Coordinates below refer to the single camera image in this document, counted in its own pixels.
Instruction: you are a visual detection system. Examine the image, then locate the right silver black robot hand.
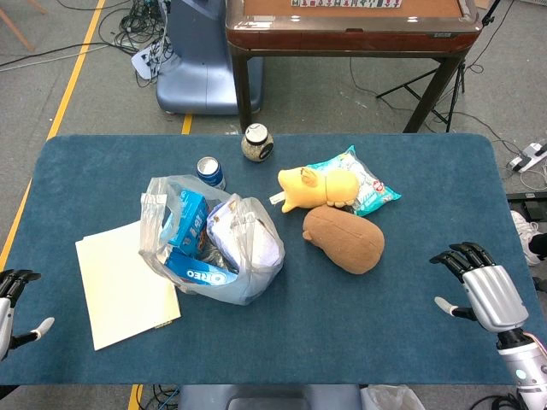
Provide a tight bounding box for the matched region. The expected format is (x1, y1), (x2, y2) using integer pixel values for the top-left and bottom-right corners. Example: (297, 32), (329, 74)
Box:
(429, 242), (530, 334)

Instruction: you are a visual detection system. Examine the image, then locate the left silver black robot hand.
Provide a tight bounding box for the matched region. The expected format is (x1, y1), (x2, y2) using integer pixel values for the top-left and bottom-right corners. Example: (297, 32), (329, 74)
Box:
(0, 268), (56, 362)

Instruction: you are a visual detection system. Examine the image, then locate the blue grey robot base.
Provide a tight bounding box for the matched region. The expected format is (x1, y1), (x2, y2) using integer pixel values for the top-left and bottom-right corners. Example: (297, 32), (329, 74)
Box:
(155, 0), (265, 116)

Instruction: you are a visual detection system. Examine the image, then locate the clear plastic bin bag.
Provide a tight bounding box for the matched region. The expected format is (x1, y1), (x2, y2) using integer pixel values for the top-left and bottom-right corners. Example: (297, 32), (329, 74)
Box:
(359, 384), (426, 410)

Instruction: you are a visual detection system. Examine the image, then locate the white sneaker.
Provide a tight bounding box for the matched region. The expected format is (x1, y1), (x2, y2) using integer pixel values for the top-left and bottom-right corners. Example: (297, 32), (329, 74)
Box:
(509, 209), (543, 267)

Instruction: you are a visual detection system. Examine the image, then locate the cream paper folder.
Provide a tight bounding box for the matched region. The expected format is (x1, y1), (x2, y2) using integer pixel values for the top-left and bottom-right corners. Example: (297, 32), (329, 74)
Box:
(74, 220), (182, 352)

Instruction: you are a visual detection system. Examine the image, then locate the white power strip with plugs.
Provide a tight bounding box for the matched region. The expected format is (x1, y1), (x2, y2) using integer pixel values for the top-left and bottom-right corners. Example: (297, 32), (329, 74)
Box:
(507, 142), (547, 173)

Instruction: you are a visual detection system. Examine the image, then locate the brown plush toy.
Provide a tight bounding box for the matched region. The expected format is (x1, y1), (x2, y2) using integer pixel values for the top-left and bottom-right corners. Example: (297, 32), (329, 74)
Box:
(301, 204), (386, 275)

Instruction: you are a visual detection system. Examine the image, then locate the teal snack packet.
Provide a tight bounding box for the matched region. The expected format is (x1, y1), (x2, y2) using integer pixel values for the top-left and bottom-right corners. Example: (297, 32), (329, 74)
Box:
(306, 144), (403, 217)

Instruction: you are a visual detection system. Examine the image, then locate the blue Oreo cookie box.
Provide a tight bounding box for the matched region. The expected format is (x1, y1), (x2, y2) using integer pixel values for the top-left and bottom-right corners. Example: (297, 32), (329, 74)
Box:
(165, 250), (238, 288)

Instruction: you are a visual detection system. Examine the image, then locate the blue snack box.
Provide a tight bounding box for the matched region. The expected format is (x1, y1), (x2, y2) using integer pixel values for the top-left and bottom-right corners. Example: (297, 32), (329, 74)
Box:
(167, 189), (210, 258)

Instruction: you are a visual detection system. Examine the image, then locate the yellow plush toy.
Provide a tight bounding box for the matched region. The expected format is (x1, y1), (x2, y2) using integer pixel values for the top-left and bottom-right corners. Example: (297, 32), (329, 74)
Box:
(268, 166), (361, 214)

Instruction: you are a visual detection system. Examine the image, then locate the black tripod stand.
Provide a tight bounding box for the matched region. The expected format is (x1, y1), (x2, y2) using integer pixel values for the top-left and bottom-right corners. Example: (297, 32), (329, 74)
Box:
(375, 0), (502, 133)

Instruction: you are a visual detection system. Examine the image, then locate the blue table mat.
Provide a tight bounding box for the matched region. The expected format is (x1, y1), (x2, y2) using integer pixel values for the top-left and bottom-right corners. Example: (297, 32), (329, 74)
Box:
(0, 132), (544, 387)

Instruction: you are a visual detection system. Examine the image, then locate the grey robot torso base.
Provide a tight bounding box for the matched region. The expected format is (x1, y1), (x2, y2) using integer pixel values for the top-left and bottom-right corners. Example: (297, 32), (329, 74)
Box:
(177, 384), (364, 410)

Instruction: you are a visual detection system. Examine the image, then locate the white purple snack packet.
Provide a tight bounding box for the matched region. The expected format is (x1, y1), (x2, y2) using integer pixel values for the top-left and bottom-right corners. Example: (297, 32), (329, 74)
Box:
(206, 202), (285, 272)

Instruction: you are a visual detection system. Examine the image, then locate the blue drink can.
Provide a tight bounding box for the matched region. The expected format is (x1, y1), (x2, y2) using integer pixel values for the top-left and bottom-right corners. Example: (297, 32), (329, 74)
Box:
(196, 155), (226, 191)

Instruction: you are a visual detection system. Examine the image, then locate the round glass jar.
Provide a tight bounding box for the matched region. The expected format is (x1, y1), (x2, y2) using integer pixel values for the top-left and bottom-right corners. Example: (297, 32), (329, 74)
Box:
(240, 122), (274, 163)

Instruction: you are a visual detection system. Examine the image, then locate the brown mahjong table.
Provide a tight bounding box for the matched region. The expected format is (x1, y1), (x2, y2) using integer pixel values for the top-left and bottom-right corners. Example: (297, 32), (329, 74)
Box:
(224, 0), (483, 134)

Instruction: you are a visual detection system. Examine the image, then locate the row of mahjong tiles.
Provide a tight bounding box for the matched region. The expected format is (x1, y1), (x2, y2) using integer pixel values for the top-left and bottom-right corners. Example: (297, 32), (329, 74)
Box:
(291, 0), (403, 9)

